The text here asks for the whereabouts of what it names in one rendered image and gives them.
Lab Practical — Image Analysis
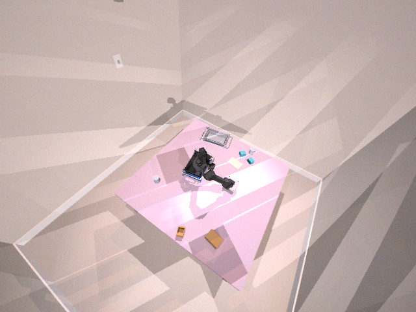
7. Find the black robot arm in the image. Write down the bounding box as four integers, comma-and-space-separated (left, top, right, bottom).
198, 148, 235, 190

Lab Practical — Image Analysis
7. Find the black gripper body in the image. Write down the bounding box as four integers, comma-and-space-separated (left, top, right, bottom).
196, 158, 216, 170

